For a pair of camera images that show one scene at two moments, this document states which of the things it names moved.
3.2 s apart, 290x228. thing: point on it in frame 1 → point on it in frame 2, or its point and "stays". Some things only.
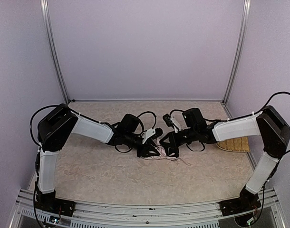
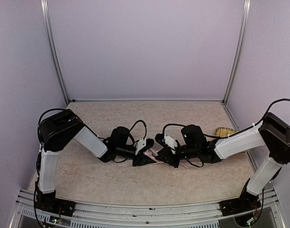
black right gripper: x=171 y=141 → x=173 y=156
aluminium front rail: x=90 y=214 stays
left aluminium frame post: x=44 y=8 stays
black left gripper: x=143 y=148 → x=137 y=156
